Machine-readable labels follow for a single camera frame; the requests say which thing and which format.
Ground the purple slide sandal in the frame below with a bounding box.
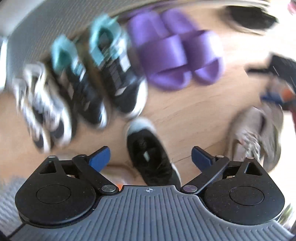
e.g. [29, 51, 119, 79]
[161, 9, 225, 85]
[127, 11, 192, 90]

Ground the grey white mesh sneaker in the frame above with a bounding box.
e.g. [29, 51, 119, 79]
[225, 102, 283, 173]

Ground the metal perforated shoe rack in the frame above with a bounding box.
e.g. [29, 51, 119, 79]
[0, 0, 271, 70]

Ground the black mesh sneaker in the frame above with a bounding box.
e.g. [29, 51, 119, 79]
[126, 117, 182, 190]
[225, 6, 278, 35]

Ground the white black sneaker upturned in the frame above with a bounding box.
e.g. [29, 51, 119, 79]
[12, 62, 77, 153]

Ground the black teal sneaker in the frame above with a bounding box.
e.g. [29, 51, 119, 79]
[51, 35, 108, 130]
[89, 14, 148, 119]

